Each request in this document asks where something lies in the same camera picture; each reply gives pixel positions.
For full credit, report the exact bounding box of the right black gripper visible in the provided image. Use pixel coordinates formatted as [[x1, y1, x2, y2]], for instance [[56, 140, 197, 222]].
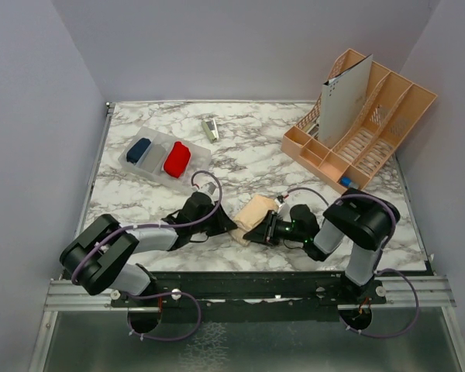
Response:
[[243, 210, 307, 246]]

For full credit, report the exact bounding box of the beige underwear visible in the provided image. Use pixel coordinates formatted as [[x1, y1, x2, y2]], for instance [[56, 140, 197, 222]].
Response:
[[229, 194, 278, 246]]

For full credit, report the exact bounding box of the red boxer underwear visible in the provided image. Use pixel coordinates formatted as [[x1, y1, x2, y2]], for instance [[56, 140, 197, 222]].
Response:
[[163, 141, 191, 178]]

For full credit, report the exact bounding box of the clear plastic storage box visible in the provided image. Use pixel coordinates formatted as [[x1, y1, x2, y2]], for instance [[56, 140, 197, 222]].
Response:
[[119, 127, 212, 195]]

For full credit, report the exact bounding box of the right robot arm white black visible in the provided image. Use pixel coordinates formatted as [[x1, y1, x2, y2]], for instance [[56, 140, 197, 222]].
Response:
[[244, 188, 401, 303]]

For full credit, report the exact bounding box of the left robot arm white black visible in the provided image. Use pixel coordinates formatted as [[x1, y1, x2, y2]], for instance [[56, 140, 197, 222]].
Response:
[[60, 191, 237, 306]]

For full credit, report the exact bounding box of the grey rolled underwear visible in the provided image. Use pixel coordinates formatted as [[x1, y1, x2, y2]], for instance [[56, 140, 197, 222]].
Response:
[[140, 144, 167, 173]]

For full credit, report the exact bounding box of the navy rolled underwear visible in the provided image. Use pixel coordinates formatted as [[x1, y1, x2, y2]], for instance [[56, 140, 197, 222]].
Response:
[[126, 138, 151, 164]]

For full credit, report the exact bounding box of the blue capped small bottle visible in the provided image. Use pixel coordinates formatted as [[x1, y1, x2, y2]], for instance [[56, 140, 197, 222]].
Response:
[[339, 177, 360, 189]]

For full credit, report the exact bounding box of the white folder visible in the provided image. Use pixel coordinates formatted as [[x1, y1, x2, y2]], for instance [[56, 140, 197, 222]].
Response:
[[318, 53, 373, 148]]

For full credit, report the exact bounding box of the peach desk organizer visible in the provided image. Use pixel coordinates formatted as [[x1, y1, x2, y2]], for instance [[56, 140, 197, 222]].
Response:
[[281, 49, 437, 194]]

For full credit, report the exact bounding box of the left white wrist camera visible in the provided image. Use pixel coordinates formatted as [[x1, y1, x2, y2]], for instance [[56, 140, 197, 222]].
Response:
[[201, 182, 218, 197]]

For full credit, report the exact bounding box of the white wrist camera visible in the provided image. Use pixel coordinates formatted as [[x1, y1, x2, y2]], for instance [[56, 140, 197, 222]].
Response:
[[275, 195, 291, 218], [201, 182, 218, 197]]

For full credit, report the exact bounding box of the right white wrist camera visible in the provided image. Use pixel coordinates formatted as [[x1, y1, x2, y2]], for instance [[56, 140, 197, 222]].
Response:
[[275, 195, 291, 218]]

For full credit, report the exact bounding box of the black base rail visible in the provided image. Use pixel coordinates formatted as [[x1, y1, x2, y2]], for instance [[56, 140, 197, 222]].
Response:
[[108, 271, 386, 326]]

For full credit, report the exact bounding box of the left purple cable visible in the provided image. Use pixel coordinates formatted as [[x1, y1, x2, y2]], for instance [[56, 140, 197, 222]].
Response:
[[71, 170, 224, 343]]

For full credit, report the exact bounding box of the purple cable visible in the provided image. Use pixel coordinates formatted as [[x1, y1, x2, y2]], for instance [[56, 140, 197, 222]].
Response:
[[278, 187, 420, 339], [71, 170, 224, 343]]

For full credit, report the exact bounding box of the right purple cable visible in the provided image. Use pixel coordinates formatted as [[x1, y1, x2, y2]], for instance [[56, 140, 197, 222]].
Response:
[[278, 187, 420, 339]]

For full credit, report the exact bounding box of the aluminium frame rail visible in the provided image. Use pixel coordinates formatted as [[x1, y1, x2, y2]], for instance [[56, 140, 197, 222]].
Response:
[[30, 102, 460, 371]]

